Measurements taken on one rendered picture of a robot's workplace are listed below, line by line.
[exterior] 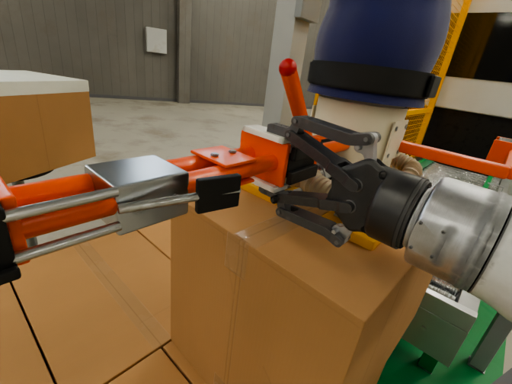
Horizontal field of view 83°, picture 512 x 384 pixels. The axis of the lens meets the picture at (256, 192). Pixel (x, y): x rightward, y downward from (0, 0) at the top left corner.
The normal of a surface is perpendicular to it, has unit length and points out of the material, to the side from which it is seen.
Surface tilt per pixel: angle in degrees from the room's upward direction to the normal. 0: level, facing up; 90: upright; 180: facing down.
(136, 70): 90
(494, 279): 98
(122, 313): 0
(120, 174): 0
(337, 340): 90
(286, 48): 90
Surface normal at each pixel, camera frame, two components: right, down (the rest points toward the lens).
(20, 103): 0.95, 0.22
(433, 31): 0.47, 0.28
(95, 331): 0.11, -0.91
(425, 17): 0.19, 0.18
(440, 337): -0.67, 0.22
